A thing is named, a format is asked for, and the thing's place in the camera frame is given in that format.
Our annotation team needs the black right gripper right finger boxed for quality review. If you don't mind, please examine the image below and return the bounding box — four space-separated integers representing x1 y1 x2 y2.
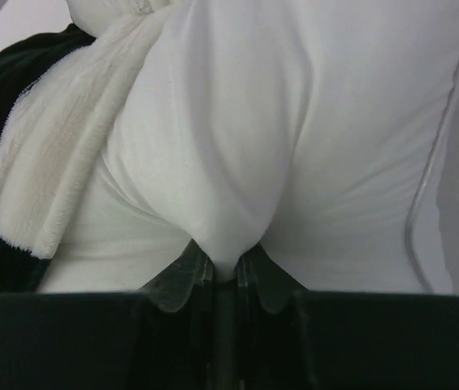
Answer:
236 246 459 389

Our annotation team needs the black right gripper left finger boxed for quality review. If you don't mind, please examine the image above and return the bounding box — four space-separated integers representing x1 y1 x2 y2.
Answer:
0 243 214 389

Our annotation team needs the white pillow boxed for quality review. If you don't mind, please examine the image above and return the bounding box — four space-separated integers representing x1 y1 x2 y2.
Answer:
41 1 459 293

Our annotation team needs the black white checkered pillowcase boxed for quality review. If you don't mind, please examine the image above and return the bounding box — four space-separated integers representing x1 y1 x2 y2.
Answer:
0 1 177 293

